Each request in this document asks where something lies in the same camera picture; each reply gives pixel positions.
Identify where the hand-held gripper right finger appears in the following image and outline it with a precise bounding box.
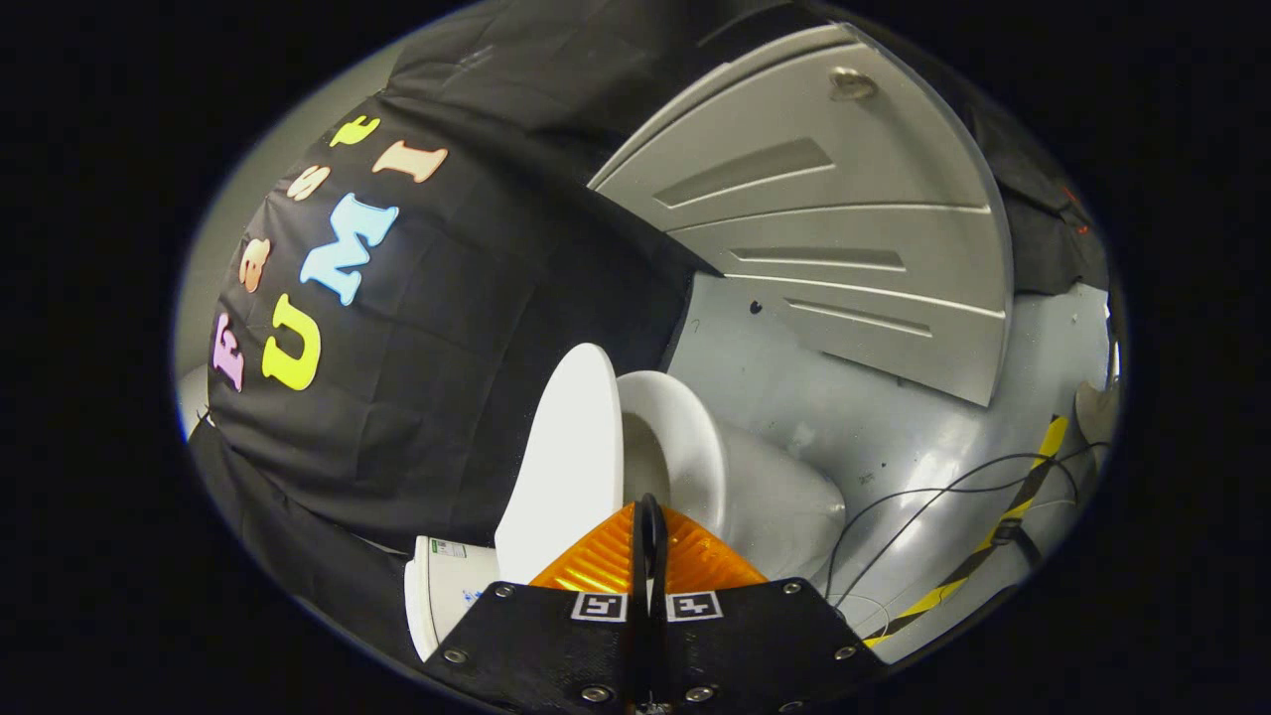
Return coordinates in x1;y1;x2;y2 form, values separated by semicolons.
651;497;886;715

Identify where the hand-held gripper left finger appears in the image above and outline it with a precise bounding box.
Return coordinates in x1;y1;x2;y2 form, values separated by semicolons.
422;494;653;715

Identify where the white toilet lid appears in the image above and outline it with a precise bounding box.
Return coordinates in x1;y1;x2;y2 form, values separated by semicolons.
494;343;626;585

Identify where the white toilet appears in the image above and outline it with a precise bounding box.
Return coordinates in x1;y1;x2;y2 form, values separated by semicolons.
403;369;848;662

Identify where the black backdrop cloth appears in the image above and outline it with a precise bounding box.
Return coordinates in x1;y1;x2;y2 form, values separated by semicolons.
187;0;1111;658

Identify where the yellow black striped tape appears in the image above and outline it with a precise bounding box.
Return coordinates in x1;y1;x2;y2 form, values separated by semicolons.
862;414;1071;648

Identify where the grey white cabinet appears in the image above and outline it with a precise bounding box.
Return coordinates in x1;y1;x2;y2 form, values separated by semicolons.
588;22;1015;409

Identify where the thin black floor cable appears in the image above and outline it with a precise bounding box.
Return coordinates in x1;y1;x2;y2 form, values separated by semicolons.
822;441;1105;637

